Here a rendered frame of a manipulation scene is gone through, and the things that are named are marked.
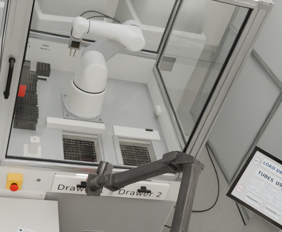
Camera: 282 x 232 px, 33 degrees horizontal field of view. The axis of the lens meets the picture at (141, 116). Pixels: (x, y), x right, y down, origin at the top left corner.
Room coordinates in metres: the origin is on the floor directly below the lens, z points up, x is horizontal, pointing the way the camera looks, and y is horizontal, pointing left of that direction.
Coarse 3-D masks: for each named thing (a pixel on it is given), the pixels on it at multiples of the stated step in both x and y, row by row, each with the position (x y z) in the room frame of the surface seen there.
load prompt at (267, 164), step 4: (264, 160) 2.08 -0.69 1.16; (268, 160) 2.08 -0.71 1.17; (260, 164) 2.06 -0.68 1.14; (264, 164) 2.06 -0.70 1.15; (268, 164) 2.06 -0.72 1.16; (272, 164) 2.07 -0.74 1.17; (276, 164) 2.07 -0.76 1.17; (268, 168) 2.05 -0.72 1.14; (272, 168) 2.05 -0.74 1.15; (276, 168) 2.05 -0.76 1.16; (280, 168) 2.05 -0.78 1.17; (272, 172) 2.04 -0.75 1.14; (276, 172) 2.04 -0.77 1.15; (280, 172) 2.04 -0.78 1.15; (280, 176) 2.03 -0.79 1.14
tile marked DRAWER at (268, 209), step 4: (268, 204) 1.92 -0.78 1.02; (264, 208) 1.91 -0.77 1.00; (268, 208) 1.91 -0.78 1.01; (272, 208) 1.91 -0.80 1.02; (268, 212) 1.90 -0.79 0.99; (272, 212) 1.90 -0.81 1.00; (276, 212) 1.90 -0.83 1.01; (280, 212) 1.90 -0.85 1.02; (272, 216) 1.88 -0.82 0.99; (276, 216) 1.88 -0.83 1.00; (280, 216) 1.89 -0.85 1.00
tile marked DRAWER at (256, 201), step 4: (248, 192) 1.96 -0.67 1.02; (248, 196) 1.95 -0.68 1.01; (252, 196) 1.95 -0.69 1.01; (248, 200) 1.93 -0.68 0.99; (252, 200) 1.93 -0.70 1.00; (256, 200) 1.93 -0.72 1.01; (260, 200) 1.93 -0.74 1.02; (252, 204) 1.92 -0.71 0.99; (256, 204) 1.92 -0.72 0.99; (260, 204) 1.92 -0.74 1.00
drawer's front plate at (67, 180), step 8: (56, 176) 1.66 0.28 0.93; (64, 176) 1.68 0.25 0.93; (72, 176) 1.70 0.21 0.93; (80, 176) 1.72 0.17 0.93; (56, 184) 1.67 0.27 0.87; (64, 184) 1.68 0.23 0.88; (72, 184) 1.70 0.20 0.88; (80, 184) 1.71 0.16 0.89; (64, 192) 1.69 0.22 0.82; (72, 192) 1.70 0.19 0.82; (80, 192) 1.72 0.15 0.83; (104, 192) 1.76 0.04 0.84
